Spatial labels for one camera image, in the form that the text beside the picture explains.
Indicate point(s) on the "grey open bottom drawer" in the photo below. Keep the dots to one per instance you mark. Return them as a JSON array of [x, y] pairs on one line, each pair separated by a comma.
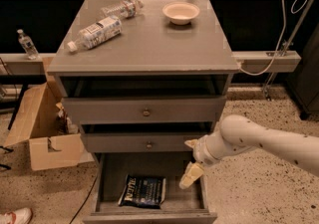
[[179, 206]]

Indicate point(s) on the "open cardboard box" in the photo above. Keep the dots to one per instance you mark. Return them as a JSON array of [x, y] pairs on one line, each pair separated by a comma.
[[41, 121]]

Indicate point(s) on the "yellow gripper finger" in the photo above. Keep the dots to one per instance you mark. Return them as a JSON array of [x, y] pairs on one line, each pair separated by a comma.
[[192, 173], [191, 143]]

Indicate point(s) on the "grey top drawer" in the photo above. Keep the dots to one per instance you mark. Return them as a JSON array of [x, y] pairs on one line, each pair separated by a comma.
[[134, 110]]

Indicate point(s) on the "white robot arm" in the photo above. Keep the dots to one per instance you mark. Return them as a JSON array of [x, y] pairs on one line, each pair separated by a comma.
[[237, 134]]

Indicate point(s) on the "white paper bowl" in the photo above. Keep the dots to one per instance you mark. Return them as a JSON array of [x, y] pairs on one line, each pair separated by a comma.
[[180, 13]]

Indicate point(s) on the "upright water bottle on ledge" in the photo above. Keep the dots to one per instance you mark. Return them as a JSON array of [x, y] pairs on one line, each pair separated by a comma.
[[27, 44]]

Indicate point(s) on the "blue chip bag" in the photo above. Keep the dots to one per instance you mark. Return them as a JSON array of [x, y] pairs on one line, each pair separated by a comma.
[[143, 192]]

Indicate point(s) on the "small clear water bottle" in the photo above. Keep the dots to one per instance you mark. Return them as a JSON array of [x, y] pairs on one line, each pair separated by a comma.
[[123, 10]]

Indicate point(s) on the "grey drawer cabinet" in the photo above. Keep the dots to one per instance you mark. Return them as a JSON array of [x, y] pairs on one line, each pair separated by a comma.
[[153, 58]]

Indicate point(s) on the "dark cabinet at right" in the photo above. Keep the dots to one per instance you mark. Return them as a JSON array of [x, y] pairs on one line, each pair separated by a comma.
[[304, 81]]

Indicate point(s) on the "large white-label water bottle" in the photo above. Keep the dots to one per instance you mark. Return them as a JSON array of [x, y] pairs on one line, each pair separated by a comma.
[[96, 34]]

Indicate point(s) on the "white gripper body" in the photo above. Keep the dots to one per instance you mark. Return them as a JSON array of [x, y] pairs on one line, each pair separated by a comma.
[[201, 153]]

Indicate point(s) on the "white red sneaker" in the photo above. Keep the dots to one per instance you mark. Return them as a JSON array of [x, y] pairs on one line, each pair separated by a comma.
[[20, 216]]

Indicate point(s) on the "grey middle drawer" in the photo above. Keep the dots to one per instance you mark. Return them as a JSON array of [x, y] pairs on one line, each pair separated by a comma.
[[137, 142]]

